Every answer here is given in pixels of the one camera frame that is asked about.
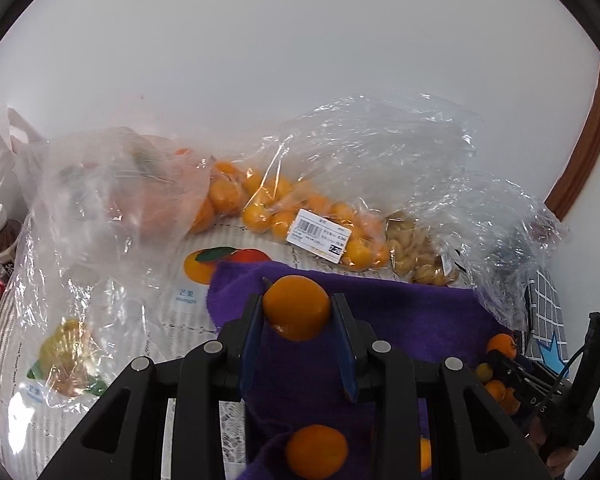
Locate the round orange mandarin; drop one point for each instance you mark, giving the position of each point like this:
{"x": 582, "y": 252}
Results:
{"x": 425, "y": 455}
{"x": 316, "y": 451}

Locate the pile of bagged longans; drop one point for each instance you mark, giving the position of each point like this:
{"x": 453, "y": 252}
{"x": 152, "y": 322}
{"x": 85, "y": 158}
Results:
{"x": 415, "y": 255}

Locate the yellow-brown longan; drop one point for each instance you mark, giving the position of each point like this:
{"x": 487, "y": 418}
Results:
{"x": 484, "y": 372}

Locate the clear bag holding mandarins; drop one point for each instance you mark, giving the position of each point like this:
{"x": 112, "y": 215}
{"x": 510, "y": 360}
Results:
{"x": 105, "y": 185}

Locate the pile of bagged kumquats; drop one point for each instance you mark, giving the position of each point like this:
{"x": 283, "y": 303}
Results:
{"x": 265, "y": 205}

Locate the person's right hand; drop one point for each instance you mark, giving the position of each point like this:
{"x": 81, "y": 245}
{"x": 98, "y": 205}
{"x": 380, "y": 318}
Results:
{"x": 560, "y": 462}

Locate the clear bag holding longans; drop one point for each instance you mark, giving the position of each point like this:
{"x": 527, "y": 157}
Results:
{"x": 480, "y": 220}

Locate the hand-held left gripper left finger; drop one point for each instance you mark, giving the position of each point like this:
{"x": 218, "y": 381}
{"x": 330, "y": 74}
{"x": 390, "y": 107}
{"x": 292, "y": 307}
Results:
{"x": 250, "y": 345}

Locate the dark printed carton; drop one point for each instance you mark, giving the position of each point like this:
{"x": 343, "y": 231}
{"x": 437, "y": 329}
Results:
{"x": 4, "y": 266}

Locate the clear bag with white label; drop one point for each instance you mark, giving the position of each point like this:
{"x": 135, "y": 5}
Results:
{"x": 340, "y": 160}

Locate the pile of bagged mandarins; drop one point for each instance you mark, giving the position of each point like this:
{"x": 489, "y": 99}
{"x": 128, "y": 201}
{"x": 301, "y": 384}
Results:
{"x": 222, "y": 190}

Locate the white plastic bag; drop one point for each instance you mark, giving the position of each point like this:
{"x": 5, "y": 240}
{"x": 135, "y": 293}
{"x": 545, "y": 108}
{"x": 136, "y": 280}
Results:
{"x": 5, "y": 160}

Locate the large orange mandarin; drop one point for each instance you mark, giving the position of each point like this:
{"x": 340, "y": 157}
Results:
{"x": 296, "y": 307}

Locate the small orange kumquat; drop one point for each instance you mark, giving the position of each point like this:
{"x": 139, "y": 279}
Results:
{"x": 510, "y": 404}
{"x": 501, "y": 344}
{"x": 494, "y": 390}

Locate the white lace fruit-print tablecloth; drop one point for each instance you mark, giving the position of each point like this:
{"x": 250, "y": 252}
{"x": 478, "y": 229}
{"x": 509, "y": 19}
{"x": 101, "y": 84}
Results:
{"x": 190, "y": 330}

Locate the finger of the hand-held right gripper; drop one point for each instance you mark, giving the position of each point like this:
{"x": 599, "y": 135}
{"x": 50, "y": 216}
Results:
{"x": 507, "y": 365}

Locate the grey checked bag, blue star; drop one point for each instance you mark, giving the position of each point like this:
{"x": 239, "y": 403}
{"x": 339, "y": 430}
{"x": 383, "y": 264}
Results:
{"x": 547, "y": 305}

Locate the dark drink bottle, white cap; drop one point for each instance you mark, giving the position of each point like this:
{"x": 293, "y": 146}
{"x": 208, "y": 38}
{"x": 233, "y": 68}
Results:
{"x": 5, "y": 240}

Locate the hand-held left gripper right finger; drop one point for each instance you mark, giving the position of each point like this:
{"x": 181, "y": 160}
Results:
{"x": 345, "y": 350}

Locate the brown wooden door frame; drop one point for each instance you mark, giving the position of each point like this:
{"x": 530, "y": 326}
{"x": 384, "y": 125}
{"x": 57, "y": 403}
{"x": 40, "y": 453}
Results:
{"x": 587, "y": 150}

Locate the purple towel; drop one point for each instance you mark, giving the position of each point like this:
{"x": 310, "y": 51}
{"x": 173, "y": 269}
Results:
{"x": 420, "y": 320}

